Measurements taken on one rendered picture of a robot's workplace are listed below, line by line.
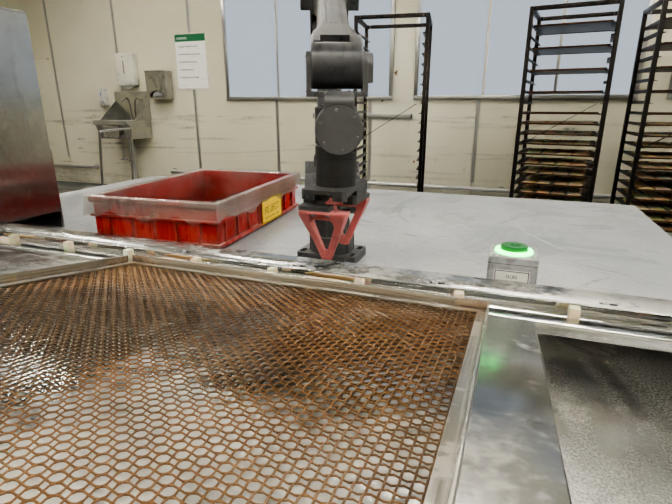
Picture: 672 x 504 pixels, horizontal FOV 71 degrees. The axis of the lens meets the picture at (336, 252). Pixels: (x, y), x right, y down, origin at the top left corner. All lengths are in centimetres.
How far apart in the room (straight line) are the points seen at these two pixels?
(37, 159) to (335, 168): 83
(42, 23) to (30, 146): 659
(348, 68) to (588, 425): 47
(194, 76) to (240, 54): 68
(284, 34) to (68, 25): 307
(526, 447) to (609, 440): 24
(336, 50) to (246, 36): 521
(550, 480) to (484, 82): 481
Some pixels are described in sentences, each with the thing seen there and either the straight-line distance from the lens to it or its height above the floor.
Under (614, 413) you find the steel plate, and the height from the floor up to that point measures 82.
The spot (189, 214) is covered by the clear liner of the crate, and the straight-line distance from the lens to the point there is 100.
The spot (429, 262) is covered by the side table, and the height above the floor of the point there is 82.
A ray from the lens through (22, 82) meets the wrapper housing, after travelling 129.
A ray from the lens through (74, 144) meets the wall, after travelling 763.
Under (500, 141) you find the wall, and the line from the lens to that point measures 502.
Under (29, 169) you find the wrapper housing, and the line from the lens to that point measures 129.
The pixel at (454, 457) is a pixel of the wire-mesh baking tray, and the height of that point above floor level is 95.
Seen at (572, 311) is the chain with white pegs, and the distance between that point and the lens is 65.
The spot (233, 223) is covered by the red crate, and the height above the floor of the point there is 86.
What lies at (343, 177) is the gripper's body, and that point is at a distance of 64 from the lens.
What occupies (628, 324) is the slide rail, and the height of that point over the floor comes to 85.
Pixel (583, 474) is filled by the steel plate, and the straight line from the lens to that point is 47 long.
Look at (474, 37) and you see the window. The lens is 506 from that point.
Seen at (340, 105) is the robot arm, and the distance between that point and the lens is 56.
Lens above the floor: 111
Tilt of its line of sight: 17 degrees down
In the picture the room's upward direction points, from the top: straight up
